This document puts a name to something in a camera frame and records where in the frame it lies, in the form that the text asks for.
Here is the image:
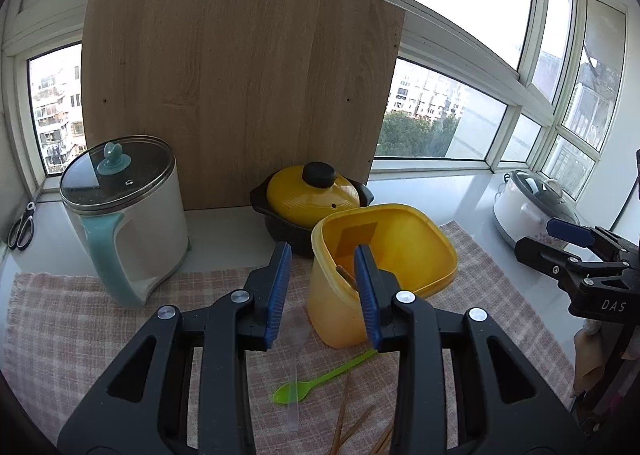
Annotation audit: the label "white rice cooker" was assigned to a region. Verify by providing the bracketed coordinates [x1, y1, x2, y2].
[492, 170, 582, 251]

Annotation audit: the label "black handled scissors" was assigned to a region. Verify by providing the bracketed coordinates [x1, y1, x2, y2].
[7, 202, 37, 251]

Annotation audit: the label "translucent plastic spoon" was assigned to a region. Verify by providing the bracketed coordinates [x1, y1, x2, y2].
[285, 310, 313, 432]

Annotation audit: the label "green plastic spoon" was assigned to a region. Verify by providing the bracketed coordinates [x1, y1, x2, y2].
[273, 349, 379, 405]

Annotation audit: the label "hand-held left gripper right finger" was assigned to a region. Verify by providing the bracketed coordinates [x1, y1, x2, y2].
[353, 244, 586, 455]

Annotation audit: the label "wooden chopstick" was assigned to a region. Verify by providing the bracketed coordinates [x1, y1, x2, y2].
[336, 265, 359, 292]
[335, 377, 351, 442]
[329, 406, 376, 455]
[371, 427, 396, 455]

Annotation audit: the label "yellow lidded casserole pot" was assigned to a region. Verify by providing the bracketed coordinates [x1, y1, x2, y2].
[250, 162, 375, 257]

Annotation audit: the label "wooden board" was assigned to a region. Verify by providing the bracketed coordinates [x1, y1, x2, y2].
[81, 0, 406, 212]

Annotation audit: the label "checkered pink placemat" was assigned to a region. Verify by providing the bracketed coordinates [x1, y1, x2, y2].
[2, 220, 576, 455]

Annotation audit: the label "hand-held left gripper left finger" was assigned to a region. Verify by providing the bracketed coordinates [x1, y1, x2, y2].
[57, 241, 293, 455]

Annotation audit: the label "yellow plastic container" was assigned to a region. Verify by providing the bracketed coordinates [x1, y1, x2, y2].
[306, 204, 458, 349]

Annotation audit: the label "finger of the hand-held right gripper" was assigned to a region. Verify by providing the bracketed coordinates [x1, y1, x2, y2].
[515, 236, 591, 282]
[546, 218, 608, 251]

